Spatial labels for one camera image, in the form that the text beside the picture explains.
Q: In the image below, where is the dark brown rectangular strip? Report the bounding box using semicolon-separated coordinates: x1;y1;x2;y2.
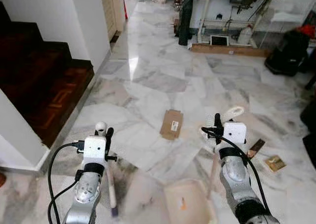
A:
247;139;266;159

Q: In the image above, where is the red cloth item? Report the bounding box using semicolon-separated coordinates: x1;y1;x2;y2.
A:
298;24;316;39

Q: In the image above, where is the white workbench with wooden top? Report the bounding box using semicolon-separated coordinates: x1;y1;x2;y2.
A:
193;0;287;44

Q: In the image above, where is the brown cardboard piece with label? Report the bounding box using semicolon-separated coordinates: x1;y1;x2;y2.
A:
159;109;184;141

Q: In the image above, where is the light wooden louvred door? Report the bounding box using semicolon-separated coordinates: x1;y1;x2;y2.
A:
99;0;126;41

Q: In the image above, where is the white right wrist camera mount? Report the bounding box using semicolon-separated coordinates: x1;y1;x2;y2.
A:
223;122;247;147

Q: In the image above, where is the black bag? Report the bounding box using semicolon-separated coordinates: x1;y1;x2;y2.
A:
265;30;312;76

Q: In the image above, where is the dark wooden staircase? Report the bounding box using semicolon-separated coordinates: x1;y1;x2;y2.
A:
0;1;94;148

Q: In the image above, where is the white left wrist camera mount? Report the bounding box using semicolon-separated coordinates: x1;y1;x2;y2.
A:
83;136;107;165

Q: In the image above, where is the white plastic jug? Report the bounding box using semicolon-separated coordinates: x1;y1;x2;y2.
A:
238;26;253;44

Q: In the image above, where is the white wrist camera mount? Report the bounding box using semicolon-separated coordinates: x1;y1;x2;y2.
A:
223;122;247;147
83;136;107;165

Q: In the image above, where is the black rolled mat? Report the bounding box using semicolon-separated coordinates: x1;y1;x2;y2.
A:
178;0;195;46

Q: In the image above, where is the gold square wrapper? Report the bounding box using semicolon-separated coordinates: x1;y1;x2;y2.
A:
264;155;287;173

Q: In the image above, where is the small framed tablet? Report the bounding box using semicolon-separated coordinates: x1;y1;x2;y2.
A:
210;35;228;46

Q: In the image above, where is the black furniture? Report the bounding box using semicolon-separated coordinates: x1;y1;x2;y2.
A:
300;99;316;166

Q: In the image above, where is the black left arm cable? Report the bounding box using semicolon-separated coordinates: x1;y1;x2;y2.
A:
47;141;85;224

